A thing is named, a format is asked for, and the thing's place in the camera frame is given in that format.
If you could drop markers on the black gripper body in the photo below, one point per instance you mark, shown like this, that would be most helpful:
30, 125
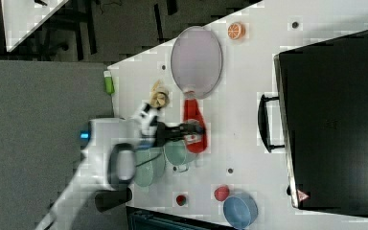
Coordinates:
165, 134

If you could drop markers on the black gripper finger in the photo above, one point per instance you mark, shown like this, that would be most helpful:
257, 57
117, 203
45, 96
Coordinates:
193, 127

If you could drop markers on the red plush ketchup bottle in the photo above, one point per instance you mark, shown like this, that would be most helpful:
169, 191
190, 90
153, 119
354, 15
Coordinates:
195, 143

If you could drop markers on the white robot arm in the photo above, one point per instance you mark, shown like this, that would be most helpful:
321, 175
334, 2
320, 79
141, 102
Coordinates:
109, 163

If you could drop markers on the green oval strainer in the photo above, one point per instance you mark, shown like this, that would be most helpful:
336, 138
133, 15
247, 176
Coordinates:
150, 166

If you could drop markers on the green metal cup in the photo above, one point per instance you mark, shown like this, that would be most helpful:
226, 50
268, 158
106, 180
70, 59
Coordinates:
178, 155

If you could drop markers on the red strawberry toy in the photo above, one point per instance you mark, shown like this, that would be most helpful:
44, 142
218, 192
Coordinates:
181, 200

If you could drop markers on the grey round plate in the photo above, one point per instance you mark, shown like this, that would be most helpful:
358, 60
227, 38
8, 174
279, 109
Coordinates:
196, 61

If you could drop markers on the green white marker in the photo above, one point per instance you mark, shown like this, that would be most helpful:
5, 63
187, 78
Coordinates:
108, 83

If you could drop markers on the black cylinder object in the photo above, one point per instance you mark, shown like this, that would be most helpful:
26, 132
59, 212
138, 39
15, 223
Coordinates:
106, 200

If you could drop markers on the blue bowl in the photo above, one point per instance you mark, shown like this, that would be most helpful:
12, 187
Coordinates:
240, 210

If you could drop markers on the orange slice toy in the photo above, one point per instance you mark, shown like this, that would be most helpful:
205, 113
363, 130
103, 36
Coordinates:
236, 31

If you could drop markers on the black toaster oven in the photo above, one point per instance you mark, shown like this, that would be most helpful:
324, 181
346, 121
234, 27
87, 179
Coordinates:
323, 100

